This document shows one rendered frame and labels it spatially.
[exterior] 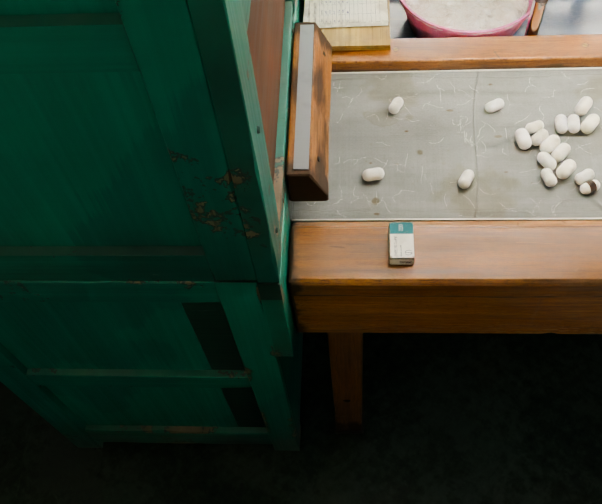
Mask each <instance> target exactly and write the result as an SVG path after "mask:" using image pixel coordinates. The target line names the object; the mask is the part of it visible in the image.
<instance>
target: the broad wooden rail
mask: <svg viewBox="0 0 602 504"><path fill-rule="evenodd" d="M389 222H413V230H414V253H415V259H414V264H413V265H390V264H389V230H388V229H389ZM287 281H288V287H289V292H290V298H291V304H292V309H293V315H294V321H295V326H296V330H297V332H308V333H470V334H544V333H556V334H602V220H574V221H355V222H295V223H293V225H292V227H291V230H290V240H289V260H288V280H287Z"/></svg>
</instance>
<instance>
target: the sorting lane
mask: <svg viewBox="0 0 602 504"><path fill-rule="evenodd" d="M584 96H588V97H590V98H591V99H592V101H593V104H592V106H591V108H590V109H589V110H588V112H587V113H586V114H585V115H582V116H579V115H578V116H579V118H580V126H581V123H582V122H583V121H584V120H585V119H586V117H587V116H588V115H590V114H597V115H598V116H599V117H600V122H599V124H598V125H597V127H596V128H595V129H594V131H593V132H592V133H590V134H585V133H583V132H582V131H581V129H580V130H579V132H577V133H570V132H569V130H567V131H566V132H565V133H563V134H560V133H558V132H557V131H556V129H555V121H554V120H555V117H556V116H557V115H559V114H563V115H565V116H566V117H567V118H568V117H569V116H570V115H572V114H576V113H575V106H576V105H577V103H578V102H579V101H580V99H581V98H582V97H584ZM396 97H401V98H402V99H403V101H404V103H403V106H402V107H401V108H400V110H399V112H398V113H396V114H391V113H390V112H389V105H390V104H391V103H392V101H393V99H394V98H396ZM497 98H501V99H502V100H503V101H504V107H503V108H502V109H500V110H497V111H495V112H493V113H488V112H487V111H486V110H485V105H486V104H487V103H488V102H490V101H493V100H495V99H497ZM576 115H577V114H576ZM537 120H541V121H542V122H543V123H544V128H543V129H545V130H547V131H548V134H549V136H550V135H557V136H558V137H559V138H560V144H561V143H567V144H569V145H570V147H571V151H570V153H569V154H568V156H567V157H566V158H565V159H564V160H563V161H561V162H556V163H557V165H556V168H555V169H554V170H552V172H553V174H554V176H555V177H556V179H557V183H556V185H555V186H553V187H548V186H546V184H545V182H544V180H543V179H542V177H541V171H542V170H543V169H545V168H544V167H543V166H542V165H541V164H540V163H539V162H538V161H537V155H538V154H539V153H540V152H541V151H540V145H539V146H534V145H531V147H530V148H529V149H527V150H522V149H520V148H519V146H518V144H517V141H516V139H515V132H516V131H517V130H518V129H520V128H524V129H525V127H526V125H527V124H528V123H532V122H535V121H537ZM549 136H548V137H549ZM567 159H572V160H574V161H575V163H576V169H575V170H574V171H573V172H572V174H571V175H570V176H569V177H568V178H566V179H560V178H558V177H557V175H556V170H557V168H558V167H559V166H560V165H561V164H562V163H563V162H564V161H565V160H567ZM377 167H380V168H382V169H383V170H384V173H385V174H384V177H383V178H382V179H381V180H374V181H365V180H364V179H363V177H362V174H363V171H364V170H366V169H371V168H377ZM588 168H589V169H592V170H593V171H594V173H595V176H594V178H593V179H592V180H598V181H599V182H600V188H599V189H598V190H597V191H595V192H593V193H590V194H582V193H581V191H580V186H581V185H578V184H576V183H575V181H574V178H575V175H576V174H578V173H580V172H582V171H583V170H585V169H588ZM468 169H469V170H472V171H473V172H474V179H473V181H472V182H471V184H470V186H469V187H468V188H466V189H462V188H460V187H459V185H458V180H459V178H460V177H461V175H462V173H463V172H464V171H465V170H468ZM328 184H329V200H327V201H293V203H292V225H293V223H295V222H355V221H574V220H602V67H583V68H531V69H479V70H427V71H375V72H331V105H330V123H329V178H328Z"/></svg>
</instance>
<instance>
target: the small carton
mask: <svg viewBox="0 0 602 504"><path fill-rule="evenodd" d="M388 230H389V264H390V265H413V264H414V259H415V253H414V230H413V222H389V229H388Z"/></svg>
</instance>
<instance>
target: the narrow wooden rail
mask: <svg viewBox="0 0 602 504"><path fill-rule="evenodd" d="M390 41H391V48H390V50H358V51H332V60H331V63H332V70H331V72H375V71H427V70H479V69H531V68H583V67H602V34H582V35H537V36H492V37H448V38H403V39H390Z"/></svg>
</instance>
